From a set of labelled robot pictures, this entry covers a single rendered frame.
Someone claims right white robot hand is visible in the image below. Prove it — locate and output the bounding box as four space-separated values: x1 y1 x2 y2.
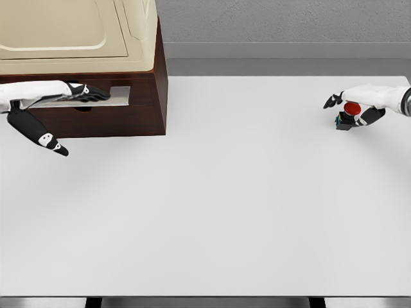
322 83 393 128

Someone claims drawer with notch handle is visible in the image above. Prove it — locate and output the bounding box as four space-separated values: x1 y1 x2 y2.
27 105 162 136

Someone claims dark brown wooden cabinet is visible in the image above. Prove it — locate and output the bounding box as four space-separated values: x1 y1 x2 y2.
0 14 170 140

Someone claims cream plastic appliance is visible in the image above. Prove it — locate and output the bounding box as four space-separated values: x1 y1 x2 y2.
0 0 159 76

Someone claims red button switch black base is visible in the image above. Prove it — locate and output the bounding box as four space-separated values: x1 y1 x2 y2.
335 101 363 131

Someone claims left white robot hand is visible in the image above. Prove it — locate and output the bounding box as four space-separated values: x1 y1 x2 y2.
0 80 112 158

